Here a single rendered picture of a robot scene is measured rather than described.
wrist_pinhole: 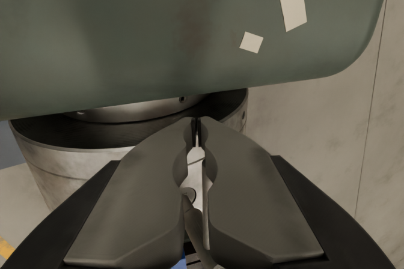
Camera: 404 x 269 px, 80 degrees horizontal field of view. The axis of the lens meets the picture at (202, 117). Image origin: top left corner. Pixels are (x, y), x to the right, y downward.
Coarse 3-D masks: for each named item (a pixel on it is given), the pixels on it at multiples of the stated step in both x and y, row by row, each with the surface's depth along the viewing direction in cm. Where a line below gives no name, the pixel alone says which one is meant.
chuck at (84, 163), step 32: (224, 96) 31; (32, 128) 25; (64, 128) 25; (96, 128) 25; (128, 128) 25; (160, 128) 25; (32, 160) 25; (64, 160) 23; (96, 160) 22; (192, 160) 25
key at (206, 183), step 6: (204, 162) 17; (204, 168) 16; (204, 174) 17; (204, 180) 17; (204, 186) 17; (210, 186) 17; (204, 192) 18; (204, 198) 18; (204, 204) 18; (204, 210) 18; (204, 216) 19; (204, 222) 19; (204, 228) 19; (204, 234) 20; (204, 240) 20; (204, 246) 21
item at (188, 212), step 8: (184, 200) 26; (184, 208) 25; (192, 208) 24; (184, 216) 24; (192, 216) 23; (200, 216) 24; (192, 224) 23; (200, 224) 23; (192, 232) 22; (200, 232) 22; (192, 240) 22; (200, 240) 21; (200, 248) 21; (200, 256) 21; (208, 256) 20; (208, 264) 20; (216, 264) 19
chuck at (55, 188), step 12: (240, 132) 31; (24, 156) 27; (36, 168) 25; (192, 168) 25; (36, 180) 28; (48, 180) 25; (60, 180) 24; (72, 180) 24; (84, 180) 23; (192, 180) 26; (48, 192) 27; (60, 192) 25; (72, 192) 25; (48, 204) 29; (60, 204) 27; (192, 204) 28
